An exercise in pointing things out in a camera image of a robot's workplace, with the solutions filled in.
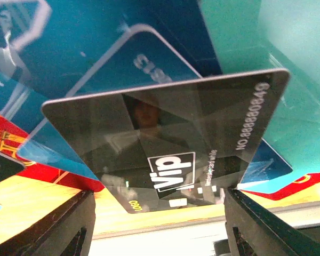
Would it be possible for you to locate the blue visa card centre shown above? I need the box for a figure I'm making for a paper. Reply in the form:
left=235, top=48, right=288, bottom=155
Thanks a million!
left=18, top=23, right=201, bottom=180

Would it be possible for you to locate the teal card centre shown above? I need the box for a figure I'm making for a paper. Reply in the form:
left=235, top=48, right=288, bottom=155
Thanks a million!
left=200, top=1, right=320, bottom=174

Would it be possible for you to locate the black card on teal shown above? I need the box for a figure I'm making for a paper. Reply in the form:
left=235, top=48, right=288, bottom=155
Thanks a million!
left=0, top=152, right=26, bottom=182

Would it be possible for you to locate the black VIP card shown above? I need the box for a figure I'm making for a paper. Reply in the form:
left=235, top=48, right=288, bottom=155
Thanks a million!
left=42, top=68, right=290, bottom=214

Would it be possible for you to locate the red card bottom right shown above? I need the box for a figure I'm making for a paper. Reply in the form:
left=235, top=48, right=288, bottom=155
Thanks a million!
left=241, top=173, right=320, bottom=201

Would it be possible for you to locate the blue card far right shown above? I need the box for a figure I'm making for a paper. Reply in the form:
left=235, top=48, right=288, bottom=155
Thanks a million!
left=237, top=140, right=293, bottom=194

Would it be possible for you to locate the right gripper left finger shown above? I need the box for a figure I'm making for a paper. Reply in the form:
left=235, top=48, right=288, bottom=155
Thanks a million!
left=0, top=191, right=95, bottom=255

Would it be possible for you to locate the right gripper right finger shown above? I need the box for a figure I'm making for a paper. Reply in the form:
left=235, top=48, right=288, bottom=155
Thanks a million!
left=224, top=188, right=320, bottom=255

